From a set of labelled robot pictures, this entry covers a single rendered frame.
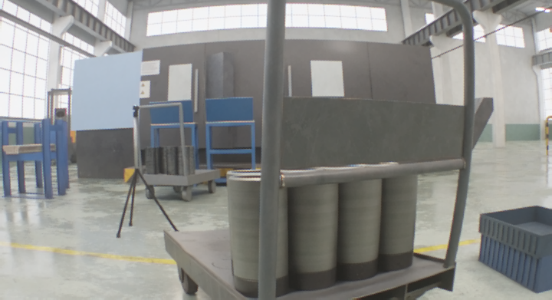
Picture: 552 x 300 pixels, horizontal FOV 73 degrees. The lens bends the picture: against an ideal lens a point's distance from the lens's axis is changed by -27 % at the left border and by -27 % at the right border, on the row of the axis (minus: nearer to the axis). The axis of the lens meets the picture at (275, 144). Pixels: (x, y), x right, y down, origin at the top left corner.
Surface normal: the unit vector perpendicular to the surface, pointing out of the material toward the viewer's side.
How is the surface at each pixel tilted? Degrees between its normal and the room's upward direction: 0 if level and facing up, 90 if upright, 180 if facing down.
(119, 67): 86
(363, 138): 98
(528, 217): 90
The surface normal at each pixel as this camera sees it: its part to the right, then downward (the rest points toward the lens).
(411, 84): 0.04, -0.04
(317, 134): 0.41, 0.15
